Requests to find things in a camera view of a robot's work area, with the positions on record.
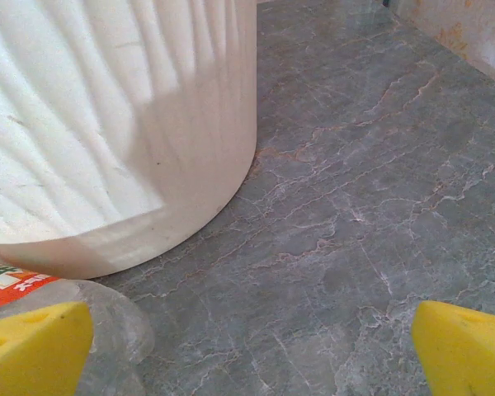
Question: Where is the white ribbed plastic bin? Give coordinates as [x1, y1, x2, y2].
[0, 0, 260, 281]

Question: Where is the small clear bottle orange label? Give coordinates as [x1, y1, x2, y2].
[0, 259, 156, 396]

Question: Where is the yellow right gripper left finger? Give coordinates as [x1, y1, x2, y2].
[0, 300, 96, 396]

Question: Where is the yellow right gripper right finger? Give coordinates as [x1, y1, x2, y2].
[410, 299, 495, 396]

